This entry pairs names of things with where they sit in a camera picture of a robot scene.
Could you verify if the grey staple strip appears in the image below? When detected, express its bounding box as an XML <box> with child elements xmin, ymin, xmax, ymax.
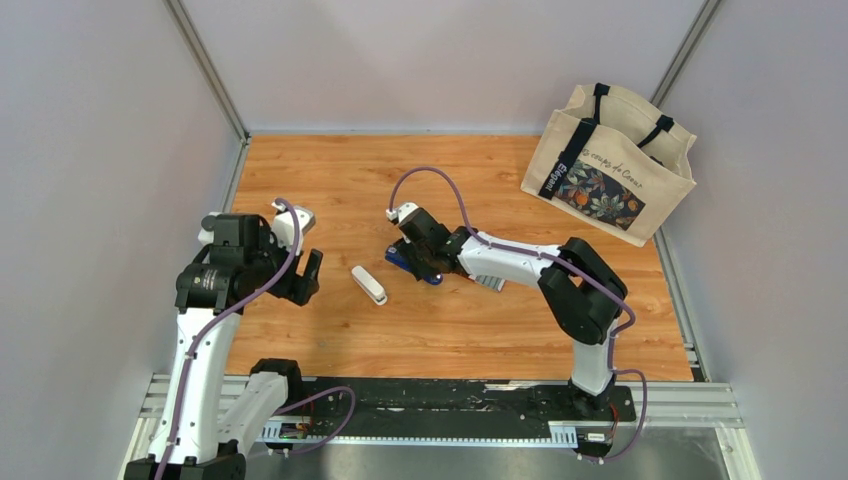
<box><xmin>473</xmin><ymin>275</ymin><xmax>506</xmax><ymax>293</ymax></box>

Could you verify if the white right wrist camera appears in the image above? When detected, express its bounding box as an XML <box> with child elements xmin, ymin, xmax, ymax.
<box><xmin>385</xmin><ymin>202</ymin><xmax>419</xmax><ymax>226</ymax></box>

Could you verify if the canvas floral tote bag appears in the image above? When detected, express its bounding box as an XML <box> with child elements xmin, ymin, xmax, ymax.
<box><xmin>520</xmin><ymin>83</ymin><xmax>697</xmax><ymax>247</ymax></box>

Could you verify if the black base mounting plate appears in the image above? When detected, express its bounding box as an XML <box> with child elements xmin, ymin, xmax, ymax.
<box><xmin>285</xmin><ymin>377</ymin><xmax>638</xmax><ymax>440</ymax></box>

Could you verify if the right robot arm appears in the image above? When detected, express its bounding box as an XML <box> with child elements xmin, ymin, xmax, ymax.
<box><xmin>386</xmin><ymin>203</ymin><xmax>628</xmax><ymax>419</ymax></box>

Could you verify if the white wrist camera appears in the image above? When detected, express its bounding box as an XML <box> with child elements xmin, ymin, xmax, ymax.
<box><xmin>385</xmin><ymin>202</ymin><xmax>419</xmax><ymax>226</ymax></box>
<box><xmin>270</xmin><ymin>197</ymin><xmax>316</xmax><ymax>255</ymax></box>

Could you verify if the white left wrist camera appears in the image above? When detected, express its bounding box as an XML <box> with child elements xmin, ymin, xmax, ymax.
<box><xmin>270</xmin><ymin>197</ymin><xmax>316</xmax><ymax>255</ymax></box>

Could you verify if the blue stapler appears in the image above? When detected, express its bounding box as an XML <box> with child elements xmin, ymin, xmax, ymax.
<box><xmin>384</xmin><ymin>244</ymin><xmax>443</xmax><ymax>285</ymax></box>

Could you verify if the aluminium frame rail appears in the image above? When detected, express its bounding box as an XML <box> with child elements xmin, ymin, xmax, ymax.
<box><xmin>135</xmin><ymin>374</ymin><xmax>747</xmax><ymax>448</ymax></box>

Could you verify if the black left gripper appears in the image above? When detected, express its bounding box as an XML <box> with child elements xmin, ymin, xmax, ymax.
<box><xmin>245</xmin><ymin>226</ymin><xmax>322</xmax><ymax>306</ymax></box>

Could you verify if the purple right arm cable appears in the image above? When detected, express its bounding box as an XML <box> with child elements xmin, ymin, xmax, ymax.
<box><xmin>388</xmin><ymin>166</ymin><xmax>649</xmax><ymax>463</ymax></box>

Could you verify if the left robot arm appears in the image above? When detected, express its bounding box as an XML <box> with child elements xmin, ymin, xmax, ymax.
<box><xmin>123</xmin><ymin>204</ymin><xmax>323</xmax><ymax>479</ymax></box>

